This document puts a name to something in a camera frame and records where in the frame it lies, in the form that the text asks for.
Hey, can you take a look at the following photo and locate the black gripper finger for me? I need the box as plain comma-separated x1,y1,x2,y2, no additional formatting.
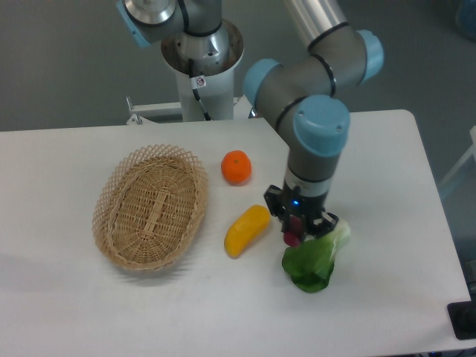
263,184,289,231
306,210,339,238

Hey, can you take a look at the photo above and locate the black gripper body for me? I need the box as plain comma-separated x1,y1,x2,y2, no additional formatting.
283,187,327,234

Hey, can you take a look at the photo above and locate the purple sweet potato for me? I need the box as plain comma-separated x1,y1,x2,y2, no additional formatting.
283,216,303,247

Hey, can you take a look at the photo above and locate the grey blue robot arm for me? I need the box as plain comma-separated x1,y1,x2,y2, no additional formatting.
116,1,384,245

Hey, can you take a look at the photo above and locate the woven wicker basket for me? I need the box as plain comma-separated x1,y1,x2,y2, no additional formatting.
92,144,208,271

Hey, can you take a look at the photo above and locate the yellow mango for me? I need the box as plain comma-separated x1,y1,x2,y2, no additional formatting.
224,205,271,259

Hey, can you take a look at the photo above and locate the green bok choy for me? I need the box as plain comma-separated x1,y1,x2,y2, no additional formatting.
281,220,351,293

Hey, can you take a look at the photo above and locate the orange tangerine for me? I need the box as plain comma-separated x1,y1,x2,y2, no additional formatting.
220,150,252,185

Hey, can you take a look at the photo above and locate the black device at table edge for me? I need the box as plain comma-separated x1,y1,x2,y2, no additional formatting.
447,301,475,340

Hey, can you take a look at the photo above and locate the black cable on pedestal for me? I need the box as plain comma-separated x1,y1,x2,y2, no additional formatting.
187,58,213,122

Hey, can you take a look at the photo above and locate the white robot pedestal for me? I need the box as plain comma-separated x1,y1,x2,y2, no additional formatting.
125,18,263,126

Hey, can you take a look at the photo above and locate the white frame at right edge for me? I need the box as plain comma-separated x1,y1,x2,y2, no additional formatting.
438,126,475,199

